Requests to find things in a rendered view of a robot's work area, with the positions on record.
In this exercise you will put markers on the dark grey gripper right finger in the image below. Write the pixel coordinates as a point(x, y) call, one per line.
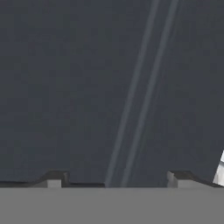
point(178, 178)

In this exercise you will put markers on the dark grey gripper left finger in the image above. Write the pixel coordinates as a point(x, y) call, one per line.
point(55, 178)

